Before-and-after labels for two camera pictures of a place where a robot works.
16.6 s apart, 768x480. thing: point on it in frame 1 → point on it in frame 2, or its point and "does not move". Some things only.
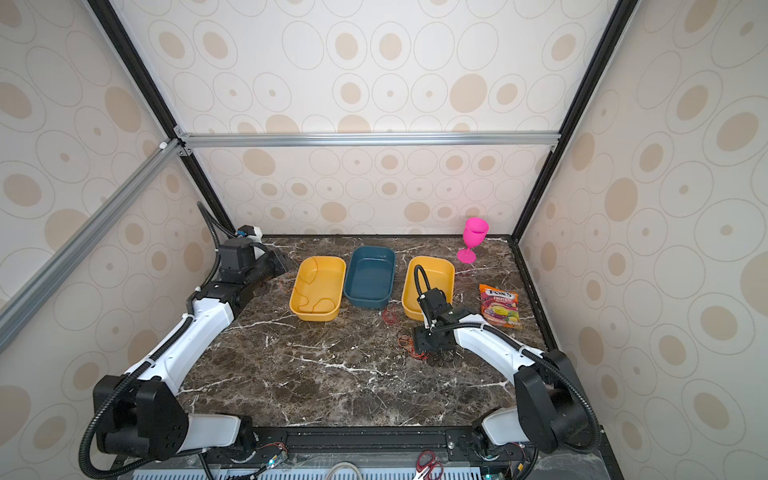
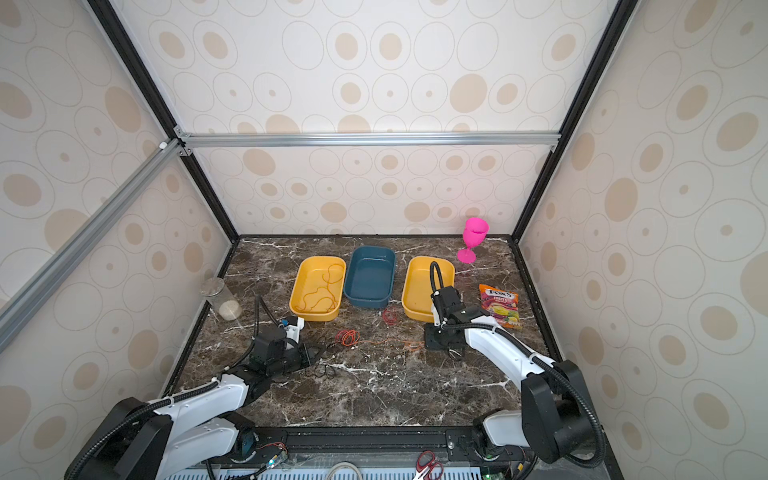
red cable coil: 390,315 does not move
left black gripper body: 266,268 → 290,361
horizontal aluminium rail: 369,140 does not move
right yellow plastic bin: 439,273 does not move
